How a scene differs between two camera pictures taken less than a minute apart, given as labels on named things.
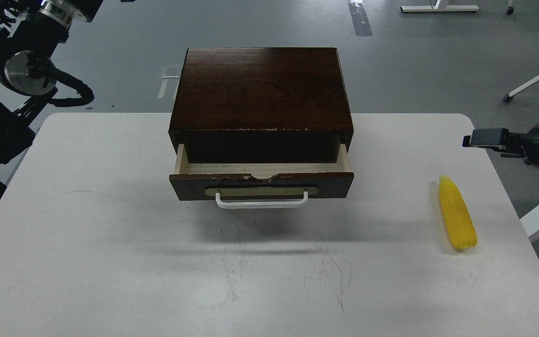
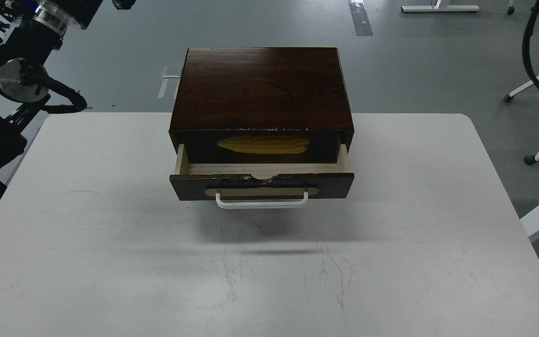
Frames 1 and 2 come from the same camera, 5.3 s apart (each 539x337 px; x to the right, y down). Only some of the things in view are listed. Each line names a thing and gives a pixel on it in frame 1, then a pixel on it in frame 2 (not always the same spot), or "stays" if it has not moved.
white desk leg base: (435, 8) stays
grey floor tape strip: (360, 20) stays
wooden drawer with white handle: (262, 185) stays
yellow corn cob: (458, 217) to (266, 144)
